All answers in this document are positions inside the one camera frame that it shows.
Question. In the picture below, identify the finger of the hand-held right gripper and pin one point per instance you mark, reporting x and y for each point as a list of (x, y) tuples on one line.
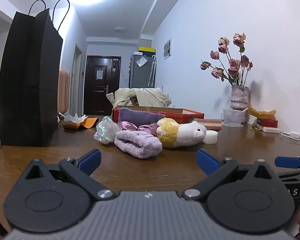
[(287, 162)]

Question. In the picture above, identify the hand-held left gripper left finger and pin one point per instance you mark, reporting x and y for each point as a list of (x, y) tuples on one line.
[(91, 160)]

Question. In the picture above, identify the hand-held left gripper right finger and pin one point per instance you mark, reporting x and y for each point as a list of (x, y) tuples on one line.
[(207, 161)]

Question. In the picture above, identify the white yellow alpaca plush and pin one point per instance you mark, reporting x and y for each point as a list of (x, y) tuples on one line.
[(187, 135)]

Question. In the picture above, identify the iridescent plastic wrap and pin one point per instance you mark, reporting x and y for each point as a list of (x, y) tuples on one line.
[(106, 130)]

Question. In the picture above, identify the pink sponge block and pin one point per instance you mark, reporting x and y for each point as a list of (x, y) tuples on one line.
[(212, 123)]

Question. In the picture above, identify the lilac towel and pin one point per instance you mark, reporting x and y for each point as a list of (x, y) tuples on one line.
[(137, 143)]

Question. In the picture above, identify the red cardboard box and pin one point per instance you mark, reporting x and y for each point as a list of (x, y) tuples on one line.
[(187, 116)]

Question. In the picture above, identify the pink satin scrunchie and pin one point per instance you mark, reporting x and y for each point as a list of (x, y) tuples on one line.
[(130, 126)]

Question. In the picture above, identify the purple knitted cloth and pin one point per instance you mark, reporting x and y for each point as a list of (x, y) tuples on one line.
[(135, 116)]

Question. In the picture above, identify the white charger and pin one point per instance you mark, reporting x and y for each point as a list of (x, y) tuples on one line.
[(295, 135)]

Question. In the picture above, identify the flat white box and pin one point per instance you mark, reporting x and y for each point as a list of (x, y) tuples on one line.
[(270, 130)]

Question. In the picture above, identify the orange cloth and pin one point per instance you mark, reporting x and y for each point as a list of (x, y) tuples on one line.
[(90, 123)]

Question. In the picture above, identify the clear plastic lid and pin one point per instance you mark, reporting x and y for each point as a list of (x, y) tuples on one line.
[(230, 125)]

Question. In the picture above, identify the small red box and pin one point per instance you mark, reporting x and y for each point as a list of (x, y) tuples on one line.
[(267, 123)]

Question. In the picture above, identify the white crumpled tissue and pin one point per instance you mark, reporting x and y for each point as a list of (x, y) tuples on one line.
[(73, 118)]

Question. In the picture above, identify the dried yellow flower bits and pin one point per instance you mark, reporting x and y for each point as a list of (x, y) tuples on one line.
[(253, 128)]

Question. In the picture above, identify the clear plastic cup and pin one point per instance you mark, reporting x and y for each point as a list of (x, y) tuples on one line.
[(231, 116)]

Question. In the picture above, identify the yellow pleated paper liner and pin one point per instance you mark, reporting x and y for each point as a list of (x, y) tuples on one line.
[(262, 115)]

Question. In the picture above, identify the pink plastic spoon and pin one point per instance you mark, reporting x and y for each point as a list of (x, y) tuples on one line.
[(242, 111)]

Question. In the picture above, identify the dark brown entrance door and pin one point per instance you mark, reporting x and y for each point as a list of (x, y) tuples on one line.
[(110, 92)]

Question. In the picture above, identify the pink speckled vase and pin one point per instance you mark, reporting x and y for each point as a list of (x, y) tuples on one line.
[(240, 97)]

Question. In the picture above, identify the brown chair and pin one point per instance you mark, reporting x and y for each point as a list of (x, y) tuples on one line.
[(134, 101)]

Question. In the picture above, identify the pink ribbed suitcase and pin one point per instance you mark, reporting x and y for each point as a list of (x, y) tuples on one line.
[(63, 92)]

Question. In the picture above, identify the light wooden door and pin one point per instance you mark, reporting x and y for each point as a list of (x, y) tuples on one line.
[(76, 80)]

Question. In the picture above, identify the beige jacket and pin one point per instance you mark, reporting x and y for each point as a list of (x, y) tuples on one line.
[(150, 96)]

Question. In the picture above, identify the grey metal cabinet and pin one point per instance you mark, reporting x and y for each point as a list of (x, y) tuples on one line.
[(137, 77)]

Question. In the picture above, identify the dried pink roses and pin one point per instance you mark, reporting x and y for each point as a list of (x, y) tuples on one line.
[(234, 63)]

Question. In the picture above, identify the black paper bag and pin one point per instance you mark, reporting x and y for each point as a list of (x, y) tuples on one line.
[(27, 80)]

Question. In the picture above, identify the white folded umbrella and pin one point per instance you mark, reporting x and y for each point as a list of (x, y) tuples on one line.
[(154, 70), (151, 72)]

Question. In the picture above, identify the clear plastic bag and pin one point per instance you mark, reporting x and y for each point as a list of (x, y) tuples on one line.
[(141, 61)]

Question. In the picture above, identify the yellow black box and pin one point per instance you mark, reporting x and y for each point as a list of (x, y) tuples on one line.
[(147, 49)]

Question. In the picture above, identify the small ceiling lamp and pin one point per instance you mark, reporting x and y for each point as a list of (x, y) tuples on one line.
[(121, 29)]

